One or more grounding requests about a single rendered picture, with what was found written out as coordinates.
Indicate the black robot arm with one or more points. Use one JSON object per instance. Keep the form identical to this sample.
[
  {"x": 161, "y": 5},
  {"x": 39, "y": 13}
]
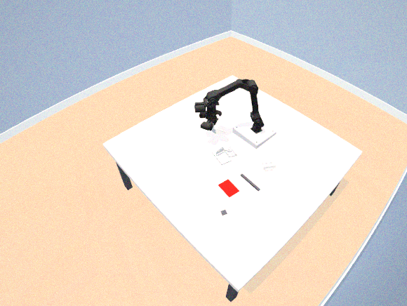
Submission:
[{"x": 211, "y": 100}]

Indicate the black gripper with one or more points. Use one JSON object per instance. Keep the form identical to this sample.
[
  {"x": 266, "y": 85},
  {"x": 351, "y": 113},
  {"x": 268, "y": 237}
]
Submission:
[{"x": 212, "y": 119}]

